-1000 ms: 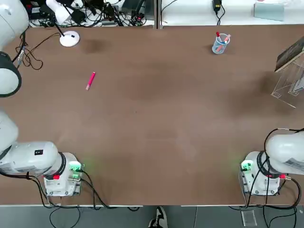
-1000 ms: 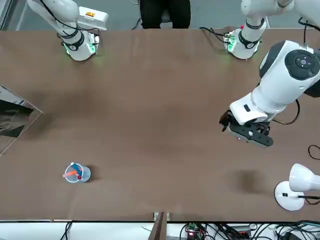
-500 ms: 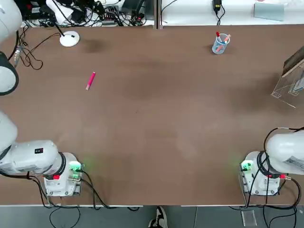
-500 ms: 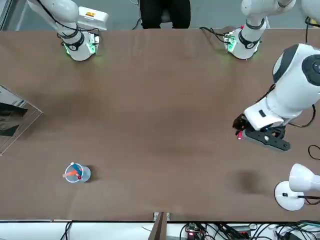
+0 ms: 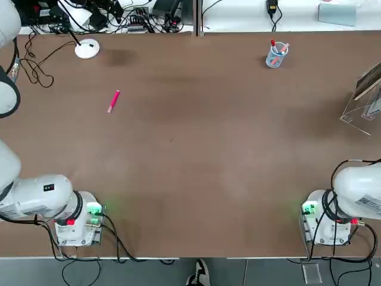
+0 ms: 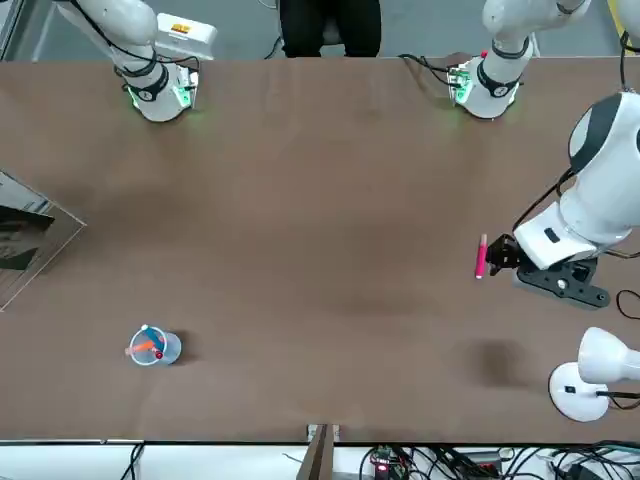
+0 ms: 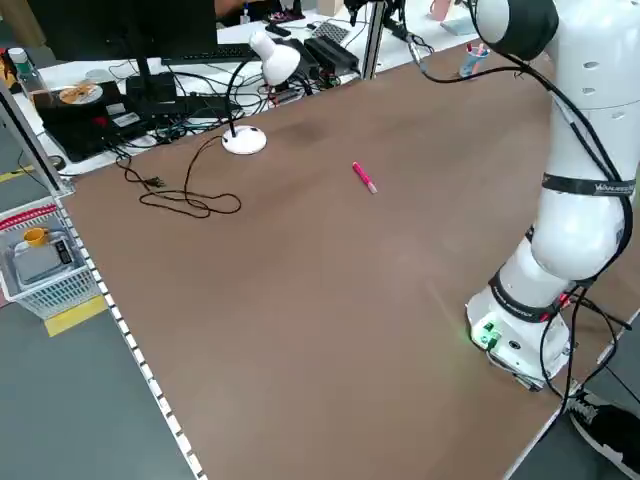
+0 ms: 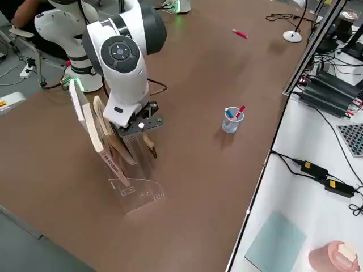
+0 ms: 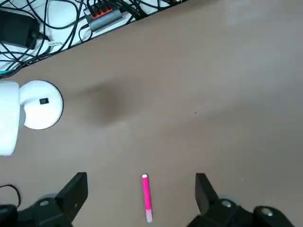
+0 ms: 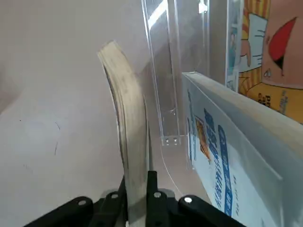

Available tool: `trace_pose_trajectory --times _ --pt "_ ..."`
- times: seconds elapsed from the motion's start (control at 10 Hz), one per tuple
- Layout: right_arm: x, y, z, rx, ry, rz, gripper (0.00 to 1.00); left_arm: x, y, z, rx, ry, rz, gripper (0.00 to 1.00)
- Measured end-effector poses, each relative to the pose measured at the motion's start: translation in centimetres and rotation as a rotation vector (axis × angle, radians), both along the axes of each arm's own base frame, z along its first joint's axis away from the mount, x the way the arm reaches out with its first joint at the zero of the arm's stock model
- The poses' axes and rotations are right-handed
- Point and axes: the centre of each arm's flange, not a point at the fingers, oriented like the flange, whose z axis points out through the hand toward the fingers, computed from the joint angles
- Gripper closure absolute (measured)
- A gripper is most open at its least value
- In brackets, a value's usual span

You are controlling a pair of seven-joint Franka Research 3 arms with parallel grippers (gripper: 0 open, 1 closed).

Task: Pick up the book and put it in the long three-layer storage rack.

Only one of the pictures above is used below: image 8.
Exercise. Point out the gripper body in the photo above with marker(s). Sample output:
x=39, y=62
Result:
x=141, y=126

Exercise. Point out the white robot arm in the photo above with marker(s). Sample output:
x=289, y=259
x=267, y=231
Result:
x=122, y=56

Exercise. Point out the clear acrylic storage rack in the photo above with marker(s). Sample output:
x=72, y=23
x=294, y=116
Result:
x=141, y=195

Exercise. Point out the blue marker white cap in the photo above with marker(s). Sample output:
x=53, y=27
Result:
x=230, y=112

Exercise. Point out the red capped marker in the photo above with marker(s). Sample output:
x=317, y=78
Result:
x=239, y=112

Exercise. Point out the white power strip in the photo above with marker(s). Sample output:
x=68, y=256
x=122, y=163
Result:
x=27, y=71

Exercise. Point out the white box orange label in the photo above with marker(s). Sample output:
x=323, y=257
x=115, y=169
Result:
x=10, y=103

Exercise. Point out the pink red highlighter pen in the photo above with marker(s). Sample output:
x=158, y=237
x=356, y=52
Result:
x=241, y=34

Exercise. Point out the chair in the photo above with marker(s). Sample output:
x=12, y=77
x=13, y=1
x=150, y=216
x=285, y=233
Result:
x=20, y=32

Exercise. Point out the white desk lamp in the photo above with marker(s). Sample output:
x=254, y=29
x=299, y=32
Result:
x=292, y=37

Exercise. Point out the teal glass sheet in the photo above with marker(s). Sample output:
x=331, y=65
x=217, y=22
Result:
x=275, y=241

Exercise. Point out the black power adapter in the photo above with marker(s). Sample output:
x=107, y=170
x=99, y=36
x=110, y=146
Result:
x=339, y=187
x=313, y=168

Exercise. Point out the black power supply unit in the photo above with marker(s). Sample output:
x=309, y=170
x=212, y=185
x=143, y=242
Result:
x=329, y=93

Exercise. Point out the grey perforated plate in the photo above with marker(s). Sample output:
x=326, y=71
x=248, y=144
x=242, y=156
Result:
x=351, y=139

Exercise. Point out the pink round holder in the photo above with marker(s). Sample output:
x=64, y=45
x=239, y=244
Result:
x=326, y=258

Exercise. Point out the aluminium frame post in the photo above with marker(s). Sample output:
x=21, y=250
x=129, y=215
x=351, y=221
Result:
x=309, y=48

